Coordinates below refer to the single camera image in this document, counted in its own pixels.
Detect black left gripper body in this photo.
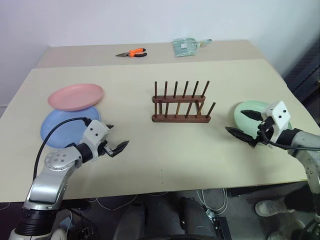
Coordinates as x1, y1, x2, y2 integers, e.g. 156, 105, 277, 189
97, 141, 114, 157

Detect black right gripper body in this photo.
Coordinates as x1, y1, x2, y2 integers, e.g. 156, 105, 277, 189
252, 115, 275, 149

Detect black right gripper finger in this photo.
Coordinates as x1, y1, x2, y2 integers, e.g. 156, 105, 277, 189
224, 126, 259, 148
240, 109, 264, 123

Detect wooden dish rack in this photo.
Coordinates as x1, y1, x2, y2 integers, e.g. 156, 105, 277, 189
151, 80, 217, 124

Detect green plate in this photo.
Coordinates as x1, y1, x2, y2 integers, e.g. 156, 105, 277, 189
233, 99, 294, 140

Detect pink plate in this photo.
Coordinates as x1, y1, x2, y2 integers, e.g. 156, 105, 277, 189
47, 83, 105, 112

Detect blue plate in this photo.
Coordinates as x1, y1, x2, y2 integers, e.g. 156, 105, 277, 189
40, 105, 102, 149

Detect dark ribbed panel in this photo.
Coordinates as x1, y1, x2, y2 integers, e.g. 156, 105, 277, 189
286, 39, 320, 107

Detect grey shoe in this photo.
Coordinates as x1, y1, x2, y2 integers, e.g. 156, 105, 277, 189
254, 199, 289, 218

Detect green packaged dustpan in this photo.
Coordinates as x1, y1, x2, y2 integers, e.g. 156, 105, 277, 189
171, 37, 213, 58

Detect dark rounded shape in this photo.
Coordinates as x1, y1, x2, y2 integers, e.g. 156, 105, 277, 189
178, 195, 216, 240

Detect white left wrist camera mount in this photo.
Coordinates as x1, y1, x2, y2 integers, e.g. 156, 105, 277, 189
81, 119, 113, 162

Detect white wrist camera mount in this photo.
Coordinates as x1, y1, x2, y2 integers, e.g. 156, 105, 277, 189
81, 119, 113, 162
261, 100, 292, 142

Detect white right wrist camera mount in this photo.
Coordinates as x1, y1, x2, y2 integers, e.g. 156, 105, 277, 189
261, 100, 292, 142

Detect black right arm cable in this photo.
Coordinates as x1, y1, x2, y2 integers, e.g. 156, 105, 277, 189
255, 124, 320, 151

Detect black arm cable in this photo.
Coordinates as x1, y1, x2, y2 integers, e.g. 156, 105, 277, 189
255, 124, 320, 151
32, 116, 92, 181

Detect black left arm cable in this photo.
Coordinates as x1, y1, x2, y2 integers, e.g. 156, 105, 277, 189
32, 116, 92, 181

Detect white looped cable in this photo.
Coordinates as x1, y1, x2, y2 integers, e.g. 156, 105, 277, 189
199, 188, 229, 215

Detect orange handled pliers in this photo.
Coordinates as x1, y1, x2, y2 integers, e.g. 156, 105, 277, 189
115, 47, 149, 59

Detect black box with metal bracket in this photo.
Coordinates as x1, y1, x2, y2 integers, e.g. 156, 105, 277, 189
211, 215, 233, 240

